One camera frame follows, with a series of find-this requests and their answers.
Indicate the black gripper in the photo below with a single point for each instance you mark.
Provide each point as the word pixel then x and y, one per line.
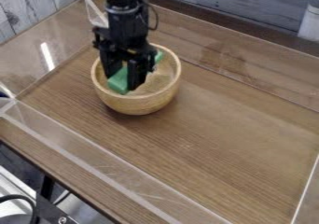
pixel 122 42

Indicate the green rectangular block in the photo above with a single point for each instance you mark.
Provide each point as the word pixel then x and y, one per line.
pixel 118 83

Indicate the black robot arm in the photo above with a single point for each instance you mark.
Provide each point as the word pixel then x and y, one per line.
pixel 122 42

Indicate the brown wooden bowl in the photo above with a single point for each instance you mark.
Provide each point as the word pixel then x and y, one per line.
pixel 154 94

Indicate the white cylindrical container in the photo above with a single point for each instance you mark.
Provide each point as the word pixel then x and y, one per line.
pixel 309 30

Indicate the black table leg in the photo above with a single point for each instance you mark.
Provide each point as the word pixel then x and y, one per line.
pixel 43 198

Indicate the clear acrylic corner bracket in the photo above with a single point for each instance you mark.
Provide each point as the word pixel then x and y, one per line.
pixel 96 17

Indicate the clear acrylic tray wall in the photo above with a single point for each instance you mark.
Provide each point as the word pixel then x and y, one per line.
pixel 222 157

